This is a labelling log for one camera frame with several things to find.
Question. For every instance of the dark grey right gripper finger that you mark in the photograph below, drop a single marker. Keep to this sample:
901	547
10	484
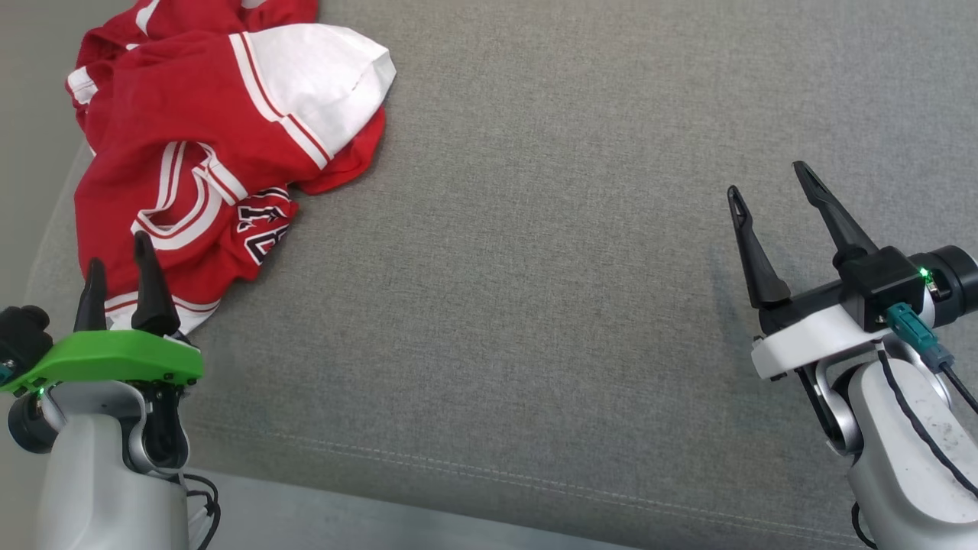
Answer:
837	225
756	260

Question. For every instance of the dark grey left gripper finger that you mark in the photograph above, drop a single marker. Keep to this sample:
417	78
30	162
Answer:
151	298
93	305

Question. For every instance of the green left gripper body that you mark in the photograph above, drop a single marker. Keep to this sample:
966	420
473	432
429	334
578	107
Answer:
114	359

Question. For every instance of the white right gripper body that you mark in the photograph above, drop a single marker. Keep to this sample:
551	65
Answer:
810	340

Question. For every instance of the red Bulls 23 jersey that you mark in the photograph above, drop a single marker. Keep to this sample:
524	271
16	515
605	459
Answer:
176	92

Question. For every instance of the red shorts with white stripes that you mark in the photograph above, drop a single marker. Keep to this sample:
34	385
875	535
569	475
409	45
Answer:
214	15

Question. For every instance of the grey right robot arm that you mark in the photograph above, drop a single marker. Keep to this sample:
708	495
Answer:
909	489

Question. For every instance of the grey fabric sofa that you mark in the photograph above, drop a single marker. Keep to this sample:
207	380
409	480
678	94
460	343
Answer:
535	267

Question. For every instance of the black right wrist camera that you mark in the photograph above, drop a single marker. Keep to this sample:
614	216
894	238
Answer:
882	286

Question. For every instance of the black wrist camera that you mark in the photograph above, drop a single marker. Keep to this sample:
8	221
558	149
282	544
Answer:
882	286
23	336

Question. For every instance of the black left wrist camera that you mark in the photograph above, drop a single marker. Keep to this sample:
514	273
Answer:
23	336

